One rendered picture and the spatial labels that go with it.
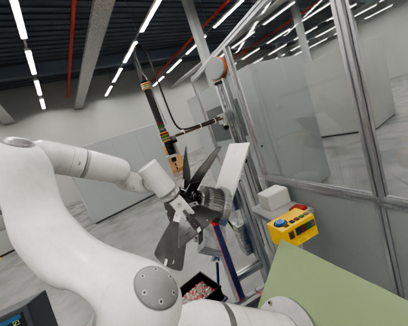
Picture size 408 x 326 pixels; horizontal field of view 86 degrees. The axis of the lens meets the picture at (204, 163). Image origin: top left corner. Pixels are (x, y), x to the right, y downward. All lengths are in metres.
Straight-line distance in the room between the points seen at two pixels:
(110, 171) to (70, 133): 12.54
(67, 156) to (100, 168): 0.09
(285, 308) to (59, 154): 0.70
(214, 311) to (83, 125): 13.09
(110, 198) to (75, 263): 6.16
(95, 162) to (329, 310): 0.69
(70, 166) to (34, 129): 12.62
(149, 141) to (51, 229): 6.47
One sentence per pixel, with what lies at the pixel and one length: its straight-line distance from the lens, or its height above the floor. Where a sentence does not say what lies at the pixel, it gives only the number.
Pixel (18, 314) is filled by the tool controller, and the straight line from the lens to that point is 0.85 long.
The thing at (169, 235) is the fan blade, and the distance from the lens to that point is 1.25.
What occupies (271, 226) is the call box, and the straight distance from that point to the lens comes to 0.95.
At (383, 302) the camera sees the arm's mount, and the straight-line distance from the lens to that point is 0.55.
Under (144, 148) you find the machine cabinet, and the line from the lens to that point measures 6.81.
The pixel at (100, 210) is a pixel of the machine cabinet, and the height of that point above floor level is 0.30.
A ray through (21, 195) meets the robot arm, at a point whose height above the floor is 1.53.
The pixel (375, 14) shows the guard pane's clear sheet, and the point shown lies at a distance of 1.05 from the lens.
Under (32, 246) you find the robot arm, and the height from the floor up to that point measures 1.45.
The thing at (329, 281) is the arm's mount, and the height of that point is 1.14.
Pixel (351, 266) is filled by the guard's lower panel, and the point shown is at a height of 0.50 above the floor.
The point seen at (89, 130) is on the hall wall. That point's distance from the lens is 13.36.
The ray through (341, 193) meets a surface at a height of 0.98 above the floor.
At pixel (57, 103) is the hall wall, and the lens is 13.57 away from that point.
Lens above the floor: 1.54
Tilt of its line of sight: 10 degrees down
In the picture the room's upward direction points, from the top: 20 degrees counter-clockwise
